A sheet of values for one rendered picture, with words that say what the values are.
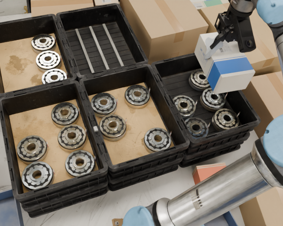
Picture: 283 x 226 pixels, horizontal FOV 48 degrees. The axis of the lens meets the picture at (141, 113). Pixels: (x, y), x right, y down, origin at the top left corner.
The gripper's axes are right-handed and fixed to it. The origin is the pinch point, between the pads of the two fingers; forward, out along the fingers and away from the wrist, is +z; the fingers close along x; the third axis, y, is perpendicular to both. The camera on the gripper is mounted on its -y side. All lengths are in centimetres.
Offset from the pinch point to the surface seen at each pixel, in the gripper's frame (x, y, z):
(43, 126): 65, 3, 29
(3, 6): 95, 187, 111
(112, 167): 44, -23, 19
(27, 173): 72, -16, 26
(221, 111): -4.5, -6.4, 25.6
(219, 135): 4.1, -19.7, 18.6
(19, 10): 82, 179, 111
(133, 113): 29.9, 2.0, 28.6
